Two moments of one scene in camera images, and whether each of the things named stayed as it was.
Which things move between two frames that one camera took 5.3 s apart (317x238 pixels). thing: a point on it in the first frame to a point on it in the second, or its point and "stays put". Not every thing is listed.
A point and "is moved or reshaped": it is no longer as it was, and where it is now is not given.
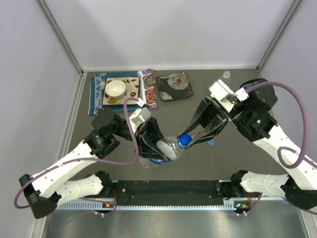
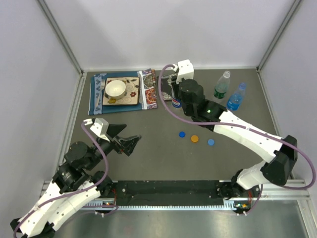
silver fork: (102, 84) stays put
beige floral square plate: (132, 90) stays put
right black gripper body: (215, 109) to (176, 89)
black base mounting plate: (168, 193) stays put
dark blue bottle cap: (184, 140) is moved or reshaped
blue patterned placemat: (147, 90) stays put
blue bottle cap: (211, 143) stays put
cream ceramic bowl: (115, 89) stays put
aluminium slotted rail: (103, 206) stays put
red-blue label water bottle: (169, 147) to (177, 103)
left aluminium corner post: (44, 6) stays put
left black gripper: (151, 127) to (129, 143)
